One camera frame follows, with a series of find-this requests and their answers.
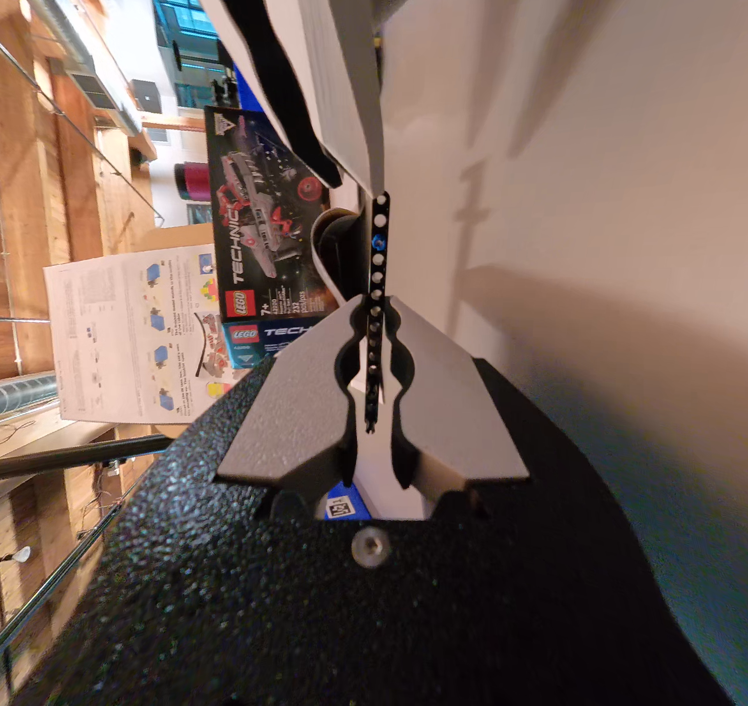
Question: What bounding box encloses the dark metal rod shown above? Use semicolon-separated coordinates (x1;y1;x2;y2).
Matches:
0;433;173;480

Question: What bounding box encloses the silver spiral ventilation duct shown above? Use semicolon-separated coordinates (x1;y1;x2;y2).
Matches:
0;372;62;423
12;0;144;137

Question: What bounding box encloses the long black toy beam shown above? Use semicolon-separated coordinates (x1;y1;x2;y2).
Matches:
363;191;391;435

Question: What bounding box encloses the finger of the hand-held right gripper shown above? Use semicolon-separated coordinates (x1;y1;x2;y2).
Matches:
248;0;451;199
175;0;344;188

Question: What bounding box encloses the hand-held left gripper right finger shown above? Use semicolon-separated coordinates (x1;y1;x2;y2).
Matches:
383;296;531;519

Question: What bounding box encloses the black toy set box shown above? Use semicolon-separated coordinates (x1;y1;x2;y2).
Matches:
205;105;341;369

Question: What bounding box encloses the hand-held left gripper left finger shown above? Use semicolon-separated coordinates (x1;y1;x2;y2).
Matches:
216;294;370;520

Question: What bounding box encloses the white instruction booklet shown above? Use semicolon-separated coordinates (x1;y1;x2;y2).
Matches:
310;208;366;305

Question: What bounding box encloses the white instruction poster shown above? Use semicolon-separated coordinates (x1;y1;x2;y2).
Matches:
44;243;249;425

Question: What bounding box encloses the dark red tumbler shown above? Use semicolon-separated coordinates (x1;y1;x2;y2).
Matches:
173;161;212;202

